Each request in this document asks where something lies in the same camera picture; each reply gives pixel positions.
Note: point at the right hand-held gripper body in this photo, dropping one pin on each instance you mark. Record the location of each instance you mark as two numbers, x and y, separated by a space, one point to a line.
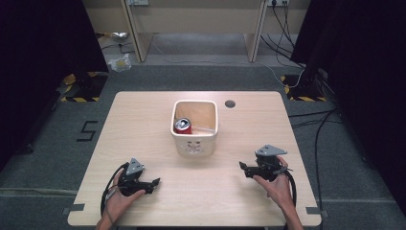
268 164

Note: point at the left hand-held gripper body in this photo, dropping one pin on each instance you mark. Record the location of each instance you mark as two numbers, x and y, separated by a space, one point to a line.
134 179

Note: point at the wooden desk leg panel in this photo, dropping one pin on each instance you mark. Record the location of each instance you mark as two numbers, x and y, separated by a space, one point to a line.
255 32
137 32

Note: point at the red soda can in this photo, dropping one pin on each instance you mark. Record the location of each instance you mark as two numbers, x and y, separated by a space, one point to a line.
182 126

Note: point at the person's left hand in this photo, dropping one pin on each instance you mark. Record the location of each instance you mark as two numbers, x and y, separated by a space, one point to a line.
123 201

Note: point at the crumpled clear plastic bag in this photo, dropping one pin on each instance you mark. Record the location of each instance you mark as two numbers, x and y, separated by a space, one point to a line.
120 63

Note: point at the black curtain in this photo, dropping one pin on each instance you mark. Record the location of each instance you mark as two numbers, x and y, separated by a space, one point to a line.
41 64
367 80

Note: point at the silver foil bag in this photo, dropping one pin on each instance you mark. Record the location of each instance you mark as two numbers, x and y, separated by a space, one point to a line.
118 35

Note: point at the black stand base striped tape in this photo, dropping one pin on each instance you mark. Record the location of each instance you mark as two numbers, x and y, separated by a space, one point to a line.
304 87
83 87

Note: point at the grey tape strip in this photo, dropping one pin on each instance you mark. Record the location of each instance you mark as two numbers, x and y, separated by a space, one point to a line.
316 211
73 209

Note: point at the white wall socket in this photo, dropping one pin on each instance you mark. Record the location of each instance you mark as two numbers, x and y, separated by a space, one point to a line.
137 2
277 2

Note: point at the white square trash bin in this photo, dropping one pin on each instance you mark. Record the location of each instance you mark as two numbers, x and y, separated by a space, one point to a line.
194 140

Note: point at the person's right hand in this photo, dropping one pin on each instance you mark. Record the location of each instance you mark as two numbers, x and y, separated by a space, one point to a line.
279 188

